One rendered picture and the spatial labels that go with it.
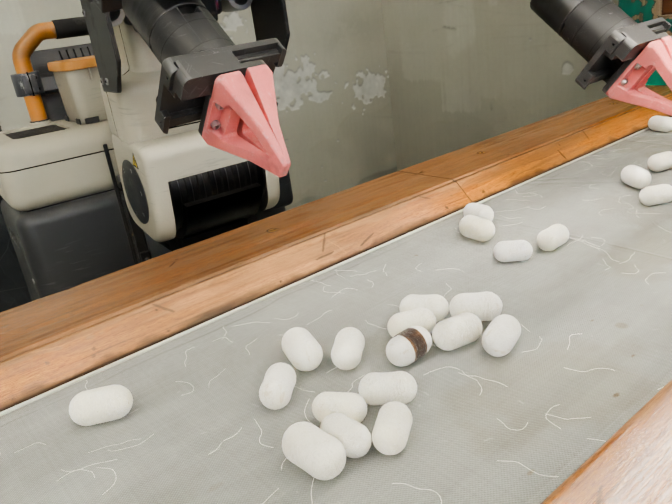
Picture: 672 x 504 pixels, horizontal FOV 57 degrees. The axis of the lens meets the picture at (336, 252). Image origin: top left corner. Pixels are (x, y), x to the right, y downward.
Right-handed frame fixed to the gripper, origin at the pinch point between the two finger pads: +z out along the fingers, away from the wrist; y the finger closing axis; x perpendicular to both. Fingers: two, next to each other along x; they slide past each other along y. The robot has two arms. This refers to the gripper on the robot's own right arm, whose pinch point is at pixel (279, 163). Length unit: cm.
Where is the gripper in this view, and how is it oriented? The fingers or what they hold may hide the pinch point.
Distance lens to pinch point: 47.0
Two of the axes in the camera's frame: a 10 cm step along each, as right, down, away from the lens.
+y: 7.6, -3.4, 5.6
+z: 5.7, 7.6, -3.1
